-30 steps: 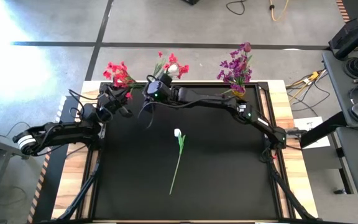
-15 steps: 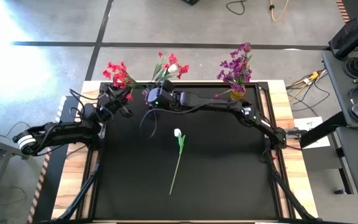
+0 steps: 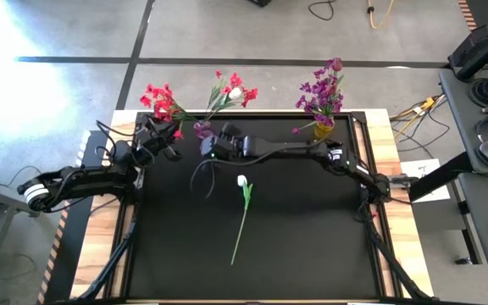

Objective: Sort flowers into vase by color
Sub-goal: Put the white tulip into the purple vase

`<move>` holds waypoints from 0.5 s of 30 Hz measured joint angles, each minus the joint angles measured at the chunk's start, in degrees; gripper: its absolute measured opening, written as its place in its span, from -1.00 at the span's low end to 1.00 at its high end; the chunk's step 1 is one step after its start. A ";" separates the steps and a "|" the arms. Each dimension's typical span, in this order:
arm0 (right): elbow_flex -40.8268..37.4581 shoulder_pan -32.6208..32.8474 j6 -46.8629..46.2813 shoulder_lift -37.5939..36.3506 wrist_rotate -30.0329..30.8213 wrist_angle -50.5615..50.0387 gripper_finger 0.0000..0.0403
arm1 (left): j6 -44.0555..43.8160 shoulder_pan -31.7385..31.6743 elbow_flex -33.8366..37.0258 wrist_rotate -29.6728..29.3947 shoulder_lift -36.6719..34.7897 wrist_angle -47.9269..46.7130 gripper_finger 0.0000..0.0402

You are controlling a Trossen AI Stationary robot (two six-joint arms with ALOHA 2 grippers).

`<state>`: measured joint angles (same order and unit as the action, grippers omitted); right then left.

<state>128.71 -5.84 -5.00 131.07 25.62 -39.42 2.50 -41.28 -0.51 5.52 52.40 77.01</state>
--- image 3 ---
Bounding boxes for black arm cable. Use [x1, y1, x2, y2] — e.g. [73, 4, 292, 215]
[188, 141, 328, 201]
[94, 119, 144, 171]

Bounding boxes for white paper sheet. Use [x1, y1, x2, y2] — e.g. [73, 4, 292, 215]
[399, 158, 452, 204]

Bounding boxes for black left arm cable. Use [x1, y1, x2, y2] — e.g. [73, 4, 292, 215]
[94, 119, 144, 171]

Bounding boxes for pink glass vase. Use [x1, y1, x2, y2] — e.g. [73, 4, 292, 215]
[192, 119, 216, 141]

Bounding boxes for yellow extension cord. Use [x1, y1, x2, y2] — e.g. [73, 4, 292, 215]
[365, 0, 397, 31]

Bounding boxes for purple flower bunch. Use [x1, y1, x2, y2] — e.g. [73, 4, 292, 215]
[291, 71, 347, 136]
[296, 67, 334, 128]

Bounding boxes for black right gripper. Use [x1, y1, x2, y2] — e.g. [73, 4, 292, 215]
[199, 121, 246, 161]

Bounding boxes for black electronic device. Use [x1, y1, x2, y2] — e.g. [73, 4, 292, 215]
[446, 21, 488, 84]

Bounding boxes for red flower bunch grassy leaves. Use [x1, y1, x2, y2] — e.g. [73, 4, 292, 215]
[204, 69, 259, 125]

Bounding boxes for yellow floor cable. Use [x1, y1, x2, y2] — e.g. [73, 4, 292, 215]
[390, 96, 438, 141]

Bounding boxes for yellow glass vase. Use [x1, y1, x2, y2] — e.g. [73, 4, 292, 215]
[313, 120, 336, 141]

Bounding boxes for black desk foot bar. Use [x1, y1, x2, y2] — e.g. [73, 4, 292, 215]
[408, 151, 474, 203]

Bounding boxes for maroon tulip green stem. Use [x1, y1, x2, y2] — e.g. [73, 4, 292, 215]
[328, 57, 345, 86]

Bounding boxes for black floor cable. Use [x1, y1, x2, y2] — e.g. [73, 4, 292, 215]
[396, 93, 455, 153]
[307, 0, 337, 22]

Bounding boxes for black aluminium table frame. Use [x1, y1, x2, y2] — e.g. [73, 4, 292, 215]
[68, 108, 438, 305]

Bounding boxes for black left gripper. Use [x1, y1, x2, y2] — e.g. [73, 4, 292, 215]
[133, 113, 183, 163]

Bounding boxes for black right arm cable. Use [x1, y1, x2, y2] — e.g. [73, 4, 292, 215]
[188, 141, 328, 201]

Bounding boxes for red flower bunch long stems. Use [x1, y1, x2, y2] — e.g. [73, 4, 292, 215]
[139, 82, 194, 141]

